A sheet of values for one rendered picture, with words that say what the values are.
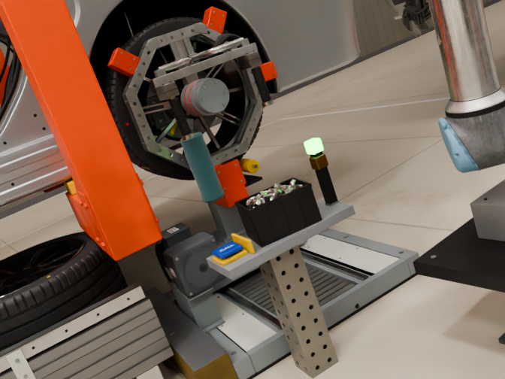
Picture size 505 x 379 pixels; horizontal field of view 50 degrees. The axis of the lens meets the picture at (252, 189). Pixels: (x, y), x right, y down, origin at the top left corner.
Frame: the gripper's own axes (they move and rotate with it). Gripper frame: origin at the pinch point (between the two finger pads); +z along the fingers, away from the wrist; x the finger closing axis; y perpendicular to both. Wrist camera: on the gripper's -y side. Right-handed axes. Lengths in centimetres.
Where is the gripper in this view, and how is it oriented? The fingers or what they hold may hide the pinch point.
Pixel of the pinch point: (416, 33)
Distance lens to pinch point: 219.6
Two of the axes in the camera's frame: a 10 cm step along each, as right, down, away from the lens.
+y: 4.7, 5.5, -6.9
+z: 3.5, 6.0, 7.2
